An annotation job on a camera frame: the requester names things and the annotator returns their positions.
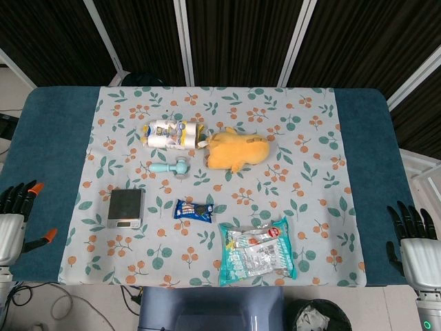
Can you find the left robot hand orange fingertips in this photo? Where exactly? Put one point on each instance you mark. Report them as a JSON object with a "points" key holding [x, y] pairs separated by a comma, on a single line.
{"points": [[10, 234]]}

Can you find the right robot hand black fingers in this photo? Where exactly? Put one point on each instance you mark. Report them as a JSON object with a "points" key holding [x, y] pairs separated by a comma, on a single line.
{"points": [[420, 258]]}

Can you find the blue snack packet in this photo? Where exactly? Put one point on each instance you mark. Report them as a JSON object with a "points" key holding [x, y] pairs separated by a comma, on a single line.
{"points": [[193, 209]]}

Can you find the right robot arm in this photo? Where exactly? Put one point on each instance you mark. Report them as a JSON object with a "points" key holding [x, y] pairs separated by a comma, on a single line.
{"points": [[429, 310]]}

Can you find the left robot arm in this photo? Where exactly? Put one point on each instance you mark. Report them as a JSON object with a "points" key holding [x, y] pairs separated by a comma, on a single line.
{"points": [[4, 286]]}

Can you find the silver digital kitchen scale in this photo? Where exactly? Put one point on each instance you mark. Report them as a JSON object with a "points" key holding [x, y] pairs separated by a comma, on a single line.
{"points": [[125, 207]]}

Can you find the teal table cover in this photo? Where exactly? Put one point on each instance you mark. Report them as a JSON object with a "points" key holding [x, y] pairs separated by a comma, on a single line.
{"points": [[51, 138]]}

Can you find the black trash bin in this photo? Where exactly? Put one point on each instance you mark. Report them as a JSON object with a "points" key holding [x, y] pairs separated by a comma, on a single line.
{"points": [[318, 315]]}

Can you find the teal clear snack bag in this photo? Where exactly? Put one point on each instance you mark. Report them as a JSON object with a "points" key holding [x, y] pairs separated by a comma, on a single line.
{"points": [[256, 255]]}

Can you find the white roll multipack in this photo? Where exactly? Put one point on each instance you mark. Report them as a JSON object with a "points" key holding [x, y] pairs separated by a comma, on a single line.
{"points": [[172, 134]]}

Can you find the black chair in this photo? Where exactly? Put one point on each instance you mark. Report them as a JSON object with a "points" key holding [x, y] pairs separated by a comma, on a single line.
{"points": [[141, 80]]}

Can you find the blue robot torso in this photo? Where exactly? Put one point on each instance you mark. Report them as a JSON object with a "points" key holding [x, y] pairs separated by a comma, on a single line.
{"points": [[210, 308]]}

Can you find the yellow plush toy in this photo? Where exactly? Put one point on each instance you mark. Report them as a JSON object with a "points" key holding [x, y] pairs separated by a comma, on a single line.
{"points": [[237, 148]]}

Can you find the floral print tablecloth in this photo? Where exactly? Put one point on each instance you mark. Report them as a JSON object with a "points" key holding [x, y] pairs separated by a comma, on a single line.
{"points": [[241, 103]]}

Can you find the dark partition panel white frame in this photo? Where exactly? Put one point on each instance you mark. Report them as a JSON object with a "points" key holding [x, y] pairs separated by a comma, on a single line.
{"points": [[365, 41], [241, 38], [55, 38], [144, 34]]}

